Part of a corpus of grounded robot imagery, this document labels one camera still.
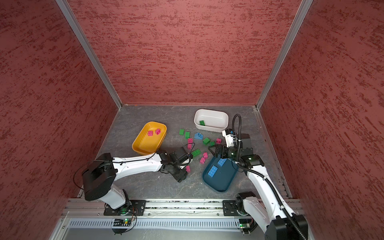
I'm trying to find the right corner aluminium post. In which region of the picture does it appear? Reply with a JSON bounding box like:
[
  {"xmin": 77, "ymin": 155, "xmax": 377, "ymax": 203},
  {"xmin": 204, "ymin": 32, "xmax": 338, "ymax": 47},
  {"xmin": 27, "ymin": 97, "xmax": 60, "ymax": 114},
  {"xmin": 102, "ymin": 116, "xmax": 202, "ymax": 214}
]
[{"xmin": 256, "ymin": 0, "xmax": 313, "ymax": 111}]

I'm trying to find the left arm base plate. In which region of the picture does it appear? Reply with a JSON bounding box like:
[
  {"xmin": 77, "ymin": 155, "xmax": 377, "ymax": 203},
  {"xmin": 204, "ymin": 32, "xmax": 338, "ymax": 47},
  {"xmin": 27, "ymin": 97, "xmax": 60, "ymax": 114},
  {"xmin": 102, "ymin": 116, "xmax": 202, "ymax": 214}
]
[{"xmin": 104, "ymin": 200, "xmax": 147, "ymax": 216}]

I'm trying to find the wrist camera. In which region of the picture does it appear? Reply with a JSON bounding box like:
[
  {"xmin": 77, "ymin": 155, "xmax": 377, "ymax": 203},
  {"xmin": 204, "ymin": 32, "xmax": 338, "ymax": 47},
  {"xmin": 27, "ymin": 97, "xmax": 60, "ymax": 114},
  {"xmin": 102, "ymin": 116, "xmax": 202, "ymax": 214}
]
[
  {"xmin": 222, "ymin": 129, "xmax": 237, "ymax": 148},
  {"xmin": 170, "ymin": 147, "xmax": 193, "ymax": 167}
]

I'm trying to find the right controller board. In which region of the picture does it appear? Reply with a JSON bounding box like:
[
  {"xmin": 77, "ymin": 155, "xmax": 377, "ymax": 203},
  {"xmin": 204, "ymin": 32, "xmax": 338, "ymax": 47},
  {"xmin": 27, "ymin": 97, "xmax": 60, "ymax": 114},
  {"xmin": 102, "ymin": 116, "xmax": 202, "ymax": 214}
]
[{"xmin": 238, "ymin": 219, "xmax": 256, "ymax": 235}]

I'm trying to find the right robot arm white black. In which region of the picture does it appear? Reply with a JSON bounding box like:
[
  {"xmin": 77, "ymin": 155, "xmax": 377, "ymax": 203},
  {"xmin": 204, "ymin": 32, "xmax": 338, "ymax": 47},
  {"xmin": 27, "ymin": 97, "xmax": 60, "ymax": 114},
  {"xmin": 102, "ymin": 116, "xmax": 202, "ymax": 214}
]
[{"xmin": 211, "ymin": 145, "xmax": 309, "ymax": 240}]

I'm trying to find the right arm black hose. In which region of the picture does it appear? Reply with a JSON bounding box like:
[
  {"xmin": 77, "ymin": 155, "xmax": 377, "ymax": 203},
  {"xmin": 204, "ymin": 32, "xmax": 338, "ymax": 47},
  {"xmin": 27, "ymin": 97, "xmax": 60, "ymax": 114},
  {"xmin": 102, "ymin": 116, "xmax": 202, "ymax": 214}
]
[{"xmin": 231, "ymin": 113, "xmax": 308, "ymax": 240}]

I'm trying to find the aluminium front rail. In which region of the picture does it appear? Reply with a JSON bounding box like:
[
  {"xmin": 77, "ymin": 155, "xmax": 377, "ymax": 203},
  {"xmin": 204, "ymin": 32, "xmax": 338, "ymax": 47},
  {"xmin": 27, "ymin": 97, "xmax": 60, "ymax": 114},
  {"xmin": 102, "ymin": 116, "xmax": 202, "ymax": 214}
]
[{"xmin": 61, "ymin": 198, "xmax": 240, "ymax": 218}]

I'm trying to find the left controller board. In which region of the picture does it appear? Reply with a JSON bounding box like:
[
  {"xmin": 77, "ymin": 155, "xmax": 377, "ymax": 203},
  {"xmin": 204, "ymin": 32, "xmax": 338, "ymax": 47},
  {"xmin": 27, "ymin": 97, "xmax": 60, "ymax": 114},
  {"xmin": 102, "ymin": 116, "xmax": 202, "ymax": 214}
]
[{"xmin": 112, "ymin": 219, "xmax": 132, "ymax": 235}]

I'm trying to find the left corner aluminium post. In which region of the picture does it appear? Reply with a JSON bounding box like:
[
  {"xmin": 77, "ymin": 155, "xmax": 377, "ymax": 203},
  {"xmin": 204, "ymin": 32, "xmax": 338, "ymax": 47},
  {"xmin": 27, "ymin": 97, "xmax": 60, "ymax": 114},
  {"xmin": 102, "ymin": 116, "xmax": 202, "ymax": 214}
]
[{"xmin": 56, "ymin": 0, "xmax": 124, "ymax": 110}]

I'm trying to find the teal plastic bin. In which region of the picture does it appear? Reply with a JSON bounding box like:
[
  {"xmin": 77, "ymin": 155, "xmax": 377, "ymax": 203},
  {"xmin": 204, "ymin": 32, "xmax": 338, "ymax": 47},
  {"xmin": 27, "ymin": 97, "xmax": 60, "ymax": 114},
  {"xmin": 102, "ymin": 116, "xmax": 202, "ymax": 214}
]
[{"xmin": 202, "ymin": 157, "xmax": 239, "ymax": 193}]

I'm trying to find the controller board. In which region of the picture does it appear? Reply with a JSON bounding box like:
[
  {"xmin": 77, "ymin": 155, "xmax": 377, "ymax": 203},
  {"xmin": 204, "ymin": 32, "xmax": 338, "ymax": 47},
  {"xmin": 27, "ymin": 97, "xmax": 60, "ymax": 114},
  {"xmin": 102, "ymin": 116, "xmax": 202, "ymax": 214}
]
[
  {"xmin": 112, "ymin": 219, "xmax": 132, "ymax": 235},
  {"xmin": 238, "ymin": 219, "xmax": 256, "ymax": 235}
]

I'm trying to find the blue long brick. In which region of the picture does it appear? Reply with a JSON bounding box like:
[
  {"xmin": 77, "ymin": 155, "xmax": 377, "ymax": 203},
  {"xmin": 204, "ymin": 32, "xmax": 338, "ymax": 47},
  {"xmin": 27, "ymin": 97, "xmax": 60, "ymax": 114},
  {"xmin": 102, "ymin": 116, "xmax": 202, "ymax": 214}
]
[
  {"xmin": 217, "ymin": 159, "xmax": 227, "ymax": 167},
  {"xmin": 208, "ymin": 166, "xmax": 218, "ymax": 178}
]

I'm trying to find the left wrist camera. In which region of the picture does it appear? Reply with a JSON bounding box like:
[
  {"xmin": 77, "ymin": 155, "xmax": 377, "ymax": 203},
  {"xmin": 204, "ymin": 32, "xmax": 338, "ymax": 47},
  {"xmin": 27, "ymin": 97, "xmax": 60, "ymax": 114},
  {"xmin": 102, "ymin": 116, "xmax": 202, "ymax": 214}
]
[{"xmin": 170, "ymin": 147, "xmax": 193, "ymax": 167}]

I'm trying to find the white plastic bin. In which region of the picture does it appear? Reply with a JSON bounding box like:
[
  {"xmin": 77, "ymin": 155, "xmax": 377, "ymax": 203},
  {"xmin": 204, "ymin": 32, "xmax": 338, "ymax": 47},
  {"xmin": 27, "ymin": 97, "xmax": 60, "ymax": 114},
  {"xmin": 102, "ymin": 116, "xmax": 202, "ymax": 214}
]
[{"xmin": 194, "ymin": 109, "xmax": 229, "ymax": 133}]

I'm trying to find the corner aluminium post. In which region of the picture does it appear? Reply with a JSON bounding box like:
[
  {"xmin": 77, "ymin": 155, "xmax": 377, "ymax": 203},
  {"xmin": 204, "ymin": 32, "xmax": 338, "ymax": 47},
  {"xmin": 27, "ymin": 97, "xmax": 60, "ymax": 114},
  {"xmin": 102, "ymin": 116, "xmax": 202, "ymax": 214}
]
[
  {"xmin": 256, "ymin": 0, "xmax": 313, "ymax": 111},
  {"xmin": 56, "ymin": 0, "xmax": 124, "ymax": 110}
]

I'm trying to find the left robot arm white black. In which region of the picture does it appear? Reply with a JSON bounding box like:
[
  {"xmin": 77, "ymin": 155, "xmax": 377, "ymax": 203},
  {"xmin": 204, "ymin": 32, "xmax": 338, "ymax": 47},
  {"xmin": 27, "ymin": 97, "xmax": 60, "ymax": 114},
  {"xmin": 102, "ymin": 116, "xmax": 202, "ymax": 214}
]
[{"xmin": 82, "ymin": 148, "xmax": 193, "ymax": 210}]

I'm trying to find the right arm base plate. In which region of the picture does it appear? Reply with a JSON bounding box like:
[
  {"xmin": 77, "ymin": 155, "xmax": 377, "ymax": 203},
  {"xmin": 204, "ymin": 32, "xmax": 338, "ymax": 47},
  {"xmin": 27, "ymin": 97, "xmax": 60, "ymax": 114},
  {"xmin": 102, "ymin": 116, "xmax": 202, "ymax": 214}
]
[{"xmin": 222, "ymin": 199, "xmax": 251, "ymax": 217}]

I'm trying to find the yellow plastic bin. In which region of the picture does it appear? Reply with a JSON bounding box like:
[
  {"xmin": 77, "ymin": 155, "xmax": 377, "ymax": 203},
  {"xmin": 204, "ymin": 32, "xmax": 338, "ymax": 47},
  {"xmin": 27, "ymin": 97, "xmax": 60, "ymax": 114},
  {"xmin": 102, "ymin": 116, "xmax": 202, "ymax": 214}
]
[{"xmin": 132, "ymin": 122, "xmax": 167, "ymax": 155}]

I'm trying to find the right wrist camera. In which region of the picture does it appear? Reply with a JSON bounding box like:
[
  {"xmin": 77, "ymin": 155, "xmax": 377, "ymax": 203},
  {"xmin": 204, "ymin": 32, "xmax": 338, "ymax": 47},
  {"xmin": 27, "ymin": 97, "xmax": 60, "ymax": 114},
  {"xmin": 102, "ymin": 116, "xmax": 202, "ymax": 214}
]
[{"xmin": 222, "ymin": 129, "xmax": 237, "ymax": 148}]

